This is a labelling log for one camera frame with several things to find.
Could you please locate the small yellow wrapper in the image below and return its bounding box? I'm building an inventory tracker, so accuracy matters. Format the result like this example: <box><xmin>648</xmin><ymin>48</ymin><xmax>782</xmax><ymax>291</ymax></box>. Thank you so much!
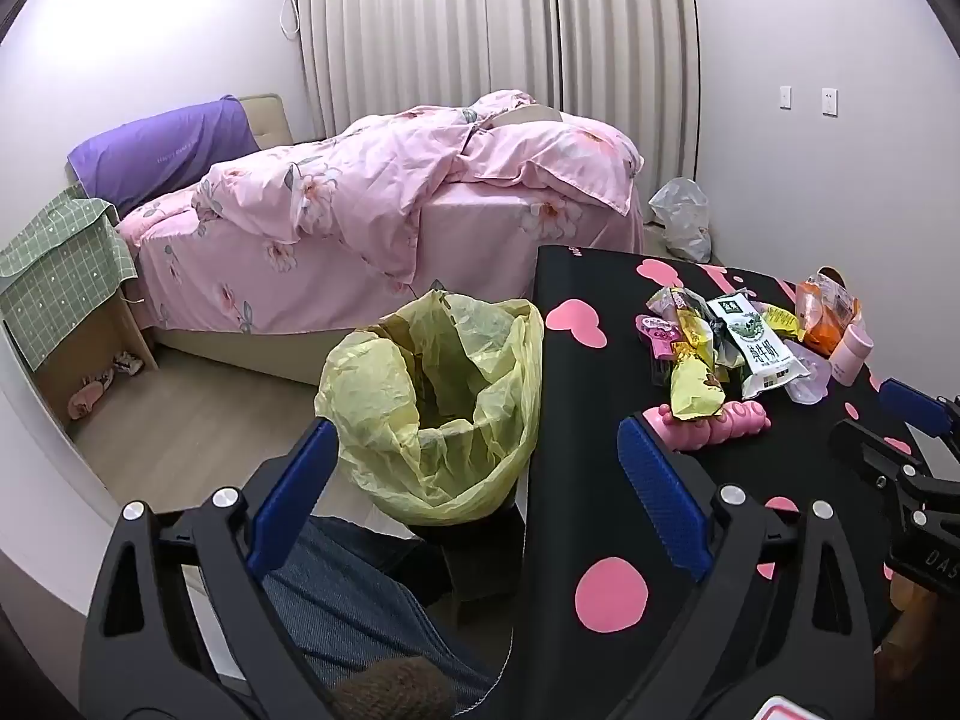
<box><xmin>757</xmin><ymin>304</ymin><xmax>800</xmax><ymax>338</ymax></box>

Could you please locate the pink cup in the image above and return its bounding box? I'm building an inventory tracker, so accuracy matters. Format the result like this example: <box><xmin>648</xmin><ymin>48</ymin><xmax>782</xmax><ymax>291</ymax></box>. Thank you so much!
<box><xmin>825</xmin><ymin>322</ymin><xmax>873</xmax><ymax>389</ymax></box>

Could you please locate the brown furry slipper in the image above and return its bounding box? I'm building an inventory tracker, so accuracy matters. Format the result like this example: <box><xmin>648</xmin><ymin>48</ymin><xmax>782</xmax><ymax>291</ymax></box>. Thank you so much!
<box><xmin>330</xmin><ymin>656</ymin><xmax>458</xmax><ymax>720</ymax></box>

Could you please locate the pink slipper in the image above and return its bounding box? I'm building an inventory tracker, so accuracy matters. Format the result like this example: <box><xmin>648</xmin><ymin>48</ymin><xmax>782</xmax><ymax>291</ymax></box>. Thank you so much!
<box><xmin>67</xmin><ymin>379</ymin><xmax>113</xmax><ymax>417</ymax></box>

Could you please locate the beige pleated curtain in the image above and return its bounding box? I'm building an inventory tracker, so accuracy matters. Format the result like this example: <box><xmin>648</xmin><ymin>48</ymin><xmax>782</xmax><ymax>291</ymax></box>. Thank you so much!
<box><xmin>296</xmin><ymin>0</ymin><xmax>702</xmax><ymax>181</ymax></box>

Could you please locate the wooden nightstand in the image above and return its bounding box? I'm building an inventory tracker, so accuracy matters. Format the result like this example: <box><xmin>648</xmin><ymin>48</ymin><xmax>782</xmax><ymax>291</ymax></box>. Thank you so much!
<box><xmin>4</xmin><ymin>281</ymin><xmax>158</xmax><ymax>440</ymax></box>

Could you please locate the person's right hand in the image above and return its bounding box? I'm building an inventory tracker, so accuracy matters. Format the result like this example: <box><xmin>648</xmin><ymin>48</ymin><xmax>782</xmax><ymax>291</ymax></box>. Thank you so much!
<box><xmin>883</xmin><ymin>583</ymin><xmax>938</xmax><ymax>665</ymax></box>

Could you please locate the tan snack wrapper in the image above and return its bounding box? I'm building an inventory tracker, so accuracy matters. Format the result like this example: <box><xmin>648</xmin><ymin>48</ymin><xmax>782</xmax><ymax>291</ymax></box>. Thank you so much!
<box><xmin>649</xmin><ymin>286</ymin><xmax>702</xmax><ymax>316</ymax></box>

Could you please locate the white green milk pouch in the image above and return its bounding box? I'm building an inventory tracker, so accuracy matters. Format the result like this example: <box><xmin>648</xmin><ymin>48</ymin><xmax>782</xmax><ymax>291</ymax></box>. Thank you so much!
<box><xmin>705</xmin><ymin>292</ymin><xmax>811</xmax><ymax>400</ymax></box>

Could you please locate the dark boxy object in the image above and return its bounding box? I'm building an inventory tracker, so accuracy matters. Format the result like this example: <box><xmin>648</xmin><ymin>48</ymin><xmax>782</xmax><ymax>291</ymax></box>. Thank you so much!
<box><xmin>446</xmin><ymin>538</ymin><xmax>526</xmax><ymax>605</ymax></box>

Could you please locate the person's leg in jeans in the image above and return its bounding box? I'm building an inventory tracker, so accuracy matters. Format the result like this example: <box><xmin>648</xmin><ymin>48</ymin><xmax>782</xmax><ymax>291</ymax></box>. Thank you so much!
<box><xmin>259</xmin><ymin>514</ymin><xmax>496</xmax><ymax>713</ymax></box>

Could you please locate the pink caterpillar toy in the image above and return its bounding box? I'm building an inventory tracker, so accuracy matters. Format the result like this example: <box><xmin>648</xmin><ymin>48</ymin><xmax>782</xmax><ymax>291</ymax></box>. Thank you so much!
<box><xmin>637</xmin><ymin>399</ymin><xmax>770</xmax><ymax>455</ymax></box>

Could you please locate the purple pillow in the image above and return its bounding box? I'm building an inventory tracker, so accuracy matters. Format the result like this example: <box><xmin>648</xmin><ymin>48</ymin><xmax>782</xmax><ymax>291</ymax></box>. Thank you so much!
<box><xmin>67</xmin><ymin>95</ymin><xmax>260</xmax><ymax>215</ymax></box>

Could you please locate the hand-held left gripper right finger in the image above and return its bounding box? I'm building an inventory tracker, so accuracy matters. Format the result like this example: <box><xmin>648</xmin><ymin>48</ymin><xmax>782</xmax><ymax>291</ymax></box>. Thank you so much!
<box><xmin>616</xmin><ymin>412</ymin><xmax>877</xmax><ymax>720</ymax></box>

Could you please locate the white plastic bag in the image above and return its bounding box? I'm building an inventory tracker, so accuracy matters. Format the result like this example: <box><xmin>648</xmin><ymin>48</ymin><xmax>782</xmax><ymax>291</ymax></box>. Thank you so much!
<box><xmin>649</xmin><ymin>178</ymin><xmax>712</xmax><ymax>263</ymax></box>

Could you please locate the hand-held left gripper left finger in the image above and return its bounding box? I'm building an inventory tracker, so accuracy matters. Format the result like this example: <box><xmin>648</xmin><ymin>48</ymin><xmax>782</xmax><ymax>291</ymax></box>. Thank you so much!
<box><xmin>79</xmin><ymin>418</ymin><xmax>353</xmax><ymax>720</ymax></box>

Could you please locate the trash bin with yellow bag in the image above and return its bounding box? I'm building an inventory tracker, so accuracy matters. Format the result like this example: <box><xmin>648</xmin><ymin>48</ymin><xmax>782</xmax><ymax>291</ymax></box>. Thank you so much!
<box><xmin>315</xmin><ymin>289</ymin><xmax>545</xmax><ymax>541</ymax></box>

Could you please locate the orange snack packet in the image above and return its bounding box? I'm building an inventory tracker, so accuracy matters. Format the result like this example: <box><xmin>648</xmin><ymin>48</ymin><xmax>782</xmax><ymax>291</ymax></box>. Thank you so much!
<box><xmin>793</xmin><ymin>266</ymin><xmax>863</xmax><ymax>357</ymax></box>

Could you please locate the pink floral duvet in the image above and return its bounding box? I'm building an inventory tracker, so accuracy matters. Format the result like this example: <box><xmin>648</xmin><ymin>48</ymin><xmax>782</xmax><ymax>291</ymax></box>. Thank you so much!
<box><xmin>191</xmin><ymin>90</ymin><xmax>646</xmax><ymax>278</ymax></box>

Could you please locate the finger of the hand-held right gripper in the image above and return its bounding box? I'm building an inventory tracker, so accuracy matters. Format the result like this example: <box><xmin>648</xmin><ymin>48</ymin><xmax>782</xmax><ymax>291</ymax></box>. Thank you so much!
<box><xmin>870</xmin><ymin>375</ymin><xmax>960</xmax><ymax>455</ymax></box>
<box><xmin>829</xmin><ymin>420</ymin><xmax>927</xmax><ymax>497</ymax></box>

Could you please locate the green checkered cloth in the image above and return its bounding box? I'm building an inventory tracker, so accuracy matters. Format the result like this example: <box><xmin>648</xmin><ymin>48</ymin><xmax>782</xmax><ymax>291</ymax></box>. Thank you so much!
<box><xmin>0</xmin><ymin>187</ymin><xmax>140</xmax><ymax>372</ymax></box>

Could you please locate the pink cartoon wrapper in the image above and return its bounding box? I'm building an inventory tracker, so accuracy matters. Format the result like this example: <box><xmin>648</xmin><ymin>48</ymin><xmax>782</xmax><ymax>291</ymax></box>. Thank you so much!
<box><xmin>636</xmin><ymin>313</ymin><xmax>683</xmax><ymax>361</ymax></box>

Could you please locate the yellow black wrapper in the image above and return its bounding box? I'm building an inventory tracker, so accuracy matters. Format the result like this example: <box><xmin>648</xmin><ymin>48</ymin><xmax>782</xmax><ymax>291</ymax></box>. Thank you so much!
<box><xmin>671</xmin><ymin>304</ymin><xmax>721</xmax><ymax>368</ymax></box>

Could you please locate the beige headboard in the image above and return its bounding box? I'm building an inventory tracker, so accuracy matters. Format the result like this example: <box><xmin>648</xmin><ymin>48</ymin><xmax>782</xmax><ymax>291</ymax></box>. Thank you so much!
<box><xmin>236</xmin><ymin>92</ymin><xmax>293</xmax><ymax>151</ymax></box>

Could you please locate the yellow snack wrapper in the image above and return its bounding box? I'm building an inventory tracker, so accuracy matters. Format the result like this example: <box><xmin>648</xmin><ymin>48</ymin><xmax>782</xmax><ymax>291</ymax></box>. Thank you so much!
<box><xmin>670</xmin><ymin>356</ymin><xmax>725</xmax><ymax>421</ymax></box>

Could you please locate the bed with pink floral sheet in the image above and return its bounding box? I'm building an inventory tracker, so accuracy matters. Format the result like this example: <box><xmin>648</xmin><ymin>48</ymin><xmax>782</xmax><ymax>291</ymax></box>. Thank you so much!
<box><xmin>112</xmin><ymin>180</ymin><xmax>647</xmax><ymax>389</ymax></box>

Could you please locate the clear plastic wrapper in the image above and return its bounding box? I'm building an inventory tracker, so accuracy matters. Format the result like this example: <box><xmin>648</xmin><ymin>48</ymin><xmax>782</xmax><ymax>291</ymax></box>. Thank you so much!
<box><xmin>784</xmin><ymin>341</ymin><xmax>835</xmax><ymax>407</ymax></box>

